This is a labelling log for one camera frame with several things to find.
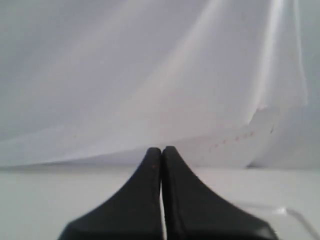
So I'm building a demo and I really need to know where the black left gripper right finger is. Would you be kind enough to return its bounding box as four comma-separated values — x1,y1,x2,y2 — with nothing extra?
161,146,278,240

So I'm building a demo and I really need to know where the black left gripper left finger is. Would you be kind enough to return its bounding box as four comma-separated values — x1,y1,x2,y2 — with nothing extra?
59,147,163,240

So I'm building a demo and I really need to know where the white rectangular plastic tray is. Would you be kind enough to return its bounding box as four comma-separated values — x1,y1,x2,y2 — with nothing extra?
235,202,320,240

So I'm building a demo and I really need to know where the white paper backdrop sheet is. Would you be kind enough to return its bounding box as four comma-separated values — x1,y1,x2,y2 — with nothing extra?
0,0,320,169

